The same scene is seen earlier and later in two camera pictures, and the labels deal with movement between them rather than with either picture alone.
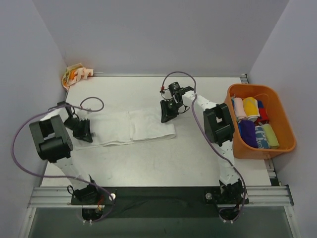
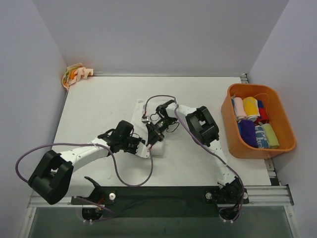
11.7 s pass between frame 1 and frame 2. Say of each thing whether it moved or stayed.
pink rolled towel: stayed
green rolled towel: stayed
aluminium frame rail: stayed
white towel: moved
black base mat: stayed
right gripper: moved
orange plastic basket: stayed
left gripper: moved
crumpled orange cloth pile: stayed
